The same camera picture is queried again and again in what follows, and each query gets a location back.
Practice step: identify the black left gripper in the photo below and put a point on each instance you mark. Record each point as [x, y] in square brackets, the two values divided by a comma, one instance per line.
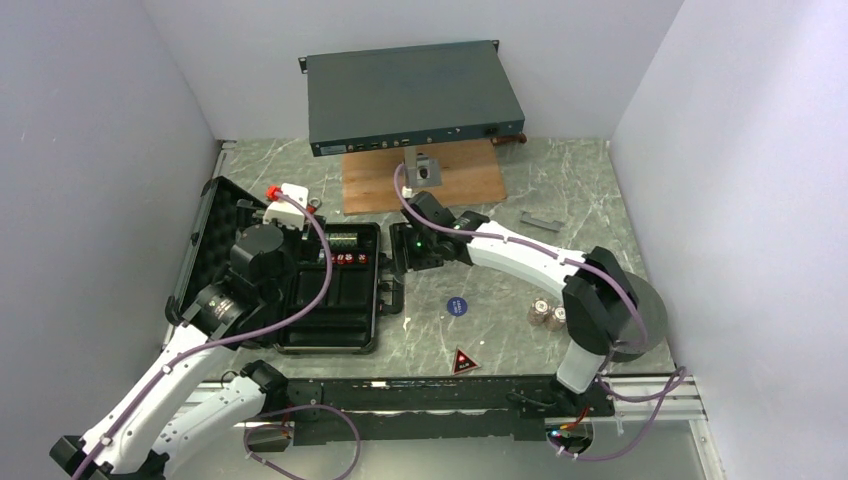
[305, 248]

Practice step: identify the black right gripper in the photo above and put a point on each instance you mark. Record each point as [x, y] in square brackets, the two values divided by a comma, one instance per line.
[400, 235]

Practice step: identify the blue small blind button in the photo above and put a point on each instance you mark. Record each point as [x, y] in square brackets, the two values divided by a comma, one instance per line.
[457, 306]

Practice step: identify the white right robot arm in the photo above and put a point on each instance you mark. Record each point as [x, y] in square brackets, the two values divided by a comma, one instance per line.
[601, 306]

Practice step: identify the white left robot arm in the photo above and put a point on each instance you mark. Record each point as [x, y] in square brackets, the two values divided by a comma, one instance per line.
[143, 437]

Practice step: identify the black poker set case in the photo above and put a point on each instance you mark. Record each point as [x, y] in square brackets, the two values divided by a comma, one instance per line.
[346, 318]

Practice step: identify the green poker chip stack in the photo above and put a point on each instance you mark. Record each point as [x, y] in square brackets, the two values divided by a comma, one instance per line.
[332, 239]

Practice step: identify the wooden board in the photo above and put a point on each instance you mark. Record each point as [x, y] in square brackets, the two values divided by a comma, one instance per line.
[469, 170]

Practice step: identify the black triangular all-in button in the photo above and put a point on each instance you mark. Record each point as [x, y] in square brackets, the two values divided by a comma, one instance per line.
[463, 363]

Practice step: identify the orange poker chip stack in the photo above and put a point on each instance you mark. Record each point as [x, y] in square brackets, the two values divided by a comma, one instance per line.
[555, 320]
[538, 311]

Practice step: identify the grey rack server unit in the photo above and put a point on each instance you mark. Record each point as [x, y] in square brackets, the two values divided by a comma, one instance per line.
[408, 96]

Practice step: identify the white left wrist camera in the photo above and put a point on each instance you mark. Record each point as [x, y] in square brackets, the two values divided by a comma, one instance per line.
[287, 205]

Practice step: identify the metal stand bracket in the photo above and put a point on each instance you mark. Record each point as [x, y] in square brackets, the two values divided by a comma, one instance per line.
[421, 170]

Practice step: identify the red handled wrench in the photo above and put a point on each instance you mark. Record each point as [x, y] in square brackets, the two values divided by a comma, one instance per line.
[313, 204]

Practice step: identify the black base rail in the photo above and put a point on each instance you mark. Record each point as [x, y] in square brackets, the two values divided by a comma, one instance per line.
[522, 408]

